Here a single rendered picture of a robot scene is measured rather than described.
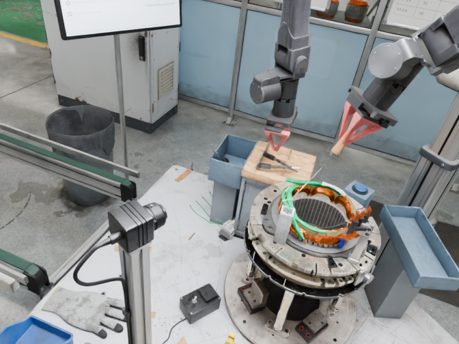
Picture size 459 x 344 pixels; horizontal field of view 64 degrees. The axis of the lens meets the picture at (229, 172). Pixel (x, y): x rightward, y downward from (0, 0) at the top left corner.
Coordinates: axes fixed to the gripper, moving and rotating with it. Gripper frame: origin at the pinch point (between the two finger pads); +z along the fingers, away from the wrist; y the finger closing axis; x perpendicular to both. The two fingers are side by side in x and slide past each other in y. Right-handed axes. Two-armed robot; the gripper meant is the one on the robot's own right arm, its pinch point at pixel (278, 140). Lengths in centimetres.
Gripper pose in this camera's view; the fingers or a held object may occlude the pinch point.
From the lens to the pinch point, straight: 107.2
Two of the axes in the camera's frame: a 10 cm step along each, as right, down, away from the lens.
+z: -0.4, 7.8, 6.2
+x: 9.5, 2.3, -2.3
